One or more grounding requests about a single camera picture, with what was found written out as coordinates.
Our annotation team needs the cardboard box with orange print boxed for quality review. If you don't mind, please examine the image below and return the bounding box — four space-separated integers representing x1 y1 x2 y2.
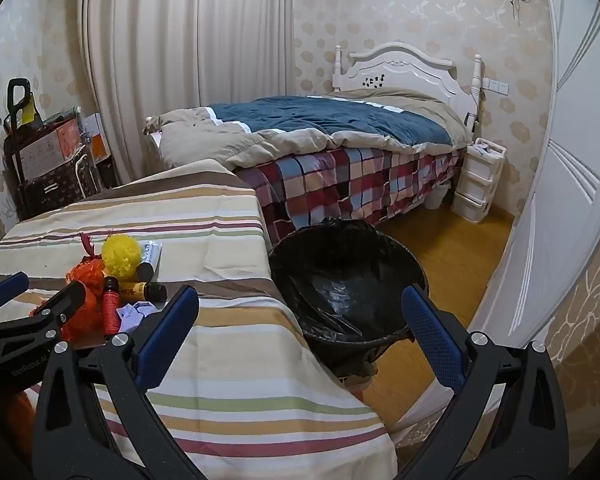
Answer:
17 117 83 181

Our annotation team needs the white and blue tube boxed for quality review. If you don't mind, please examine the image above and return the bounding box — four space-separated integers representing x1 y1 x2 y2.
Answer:
139 241 163 267

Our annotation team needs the brown bottle with red label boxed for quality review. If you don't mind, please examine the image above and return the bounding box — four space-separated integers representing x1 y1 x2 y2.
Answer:
102 276 121 336

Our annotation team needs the white paper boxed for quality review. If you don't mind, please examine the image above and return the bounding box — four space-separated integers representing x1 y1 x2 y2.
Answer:
117 301 167 333

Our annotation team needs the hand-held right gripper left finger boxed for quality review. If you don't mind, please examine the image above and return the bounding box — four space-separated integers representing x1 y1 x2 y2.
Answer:
31 285 216 480

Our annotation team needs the orange fuzzy object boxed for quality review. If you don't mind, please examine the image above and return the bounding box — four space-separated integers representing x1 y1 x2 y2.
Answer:
5 392 37 443

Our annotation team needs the orange plastic wrapper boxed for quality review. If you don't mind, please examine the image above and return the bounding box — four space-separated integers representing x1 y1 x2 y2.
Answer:
60 292 105 345

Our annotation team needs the white panelled door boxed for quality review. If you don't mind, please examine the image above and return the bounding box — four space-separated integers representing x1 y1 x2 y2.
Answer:
472 0 600 351

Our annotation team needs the white and orange box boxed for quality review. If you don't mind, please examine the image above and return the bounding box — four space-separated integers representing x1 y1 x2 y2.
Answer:
82 112 113 166

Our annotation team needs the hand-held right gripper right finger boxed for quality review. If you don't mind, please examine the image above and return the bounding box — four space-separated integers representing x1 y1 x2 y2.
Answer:
395 284 570 480

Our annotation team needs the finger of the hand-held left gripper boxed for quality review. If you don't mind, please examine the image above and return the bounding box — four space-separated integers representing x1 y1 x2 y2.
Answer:
0 281 87 361
0 271 31 328

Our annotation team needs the beige curtain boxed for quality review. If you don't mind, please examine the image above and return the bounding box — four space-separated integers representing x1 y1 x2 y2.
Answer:
77 0 301 191

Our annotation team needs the brown bottle with yellow label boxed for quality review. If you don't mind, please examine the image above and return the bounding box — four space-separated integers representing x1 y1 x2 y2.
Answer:
117 282 167 302

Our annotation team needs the bin with black bag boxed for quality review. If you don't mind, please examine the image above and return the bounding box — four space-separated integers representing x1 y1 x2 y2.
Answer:
267 217 428 381

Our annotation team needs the yellow foam fruit net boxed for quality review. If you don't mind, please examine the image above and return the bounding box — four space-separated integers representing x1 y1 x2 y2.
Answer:
102 234 141 279

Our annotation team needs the dark cord with yellow tag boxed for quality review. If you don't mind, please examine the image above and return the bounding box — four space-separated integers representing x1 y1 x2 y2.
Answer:
464 87 483 138

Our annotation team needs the small white bin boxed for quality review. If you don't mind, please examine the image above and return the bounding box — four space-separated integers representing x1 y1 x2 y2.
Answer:
422 182 453 211

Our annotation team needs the white plastic drawer unit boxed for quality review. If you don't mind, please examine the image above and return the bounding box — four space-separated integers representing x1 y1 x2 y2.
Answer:
451 137 507 221

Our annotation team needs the blue and beige quilt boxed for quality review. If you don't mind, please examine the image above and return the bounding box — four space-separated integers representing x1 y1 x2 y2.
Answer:
157 87 473 171

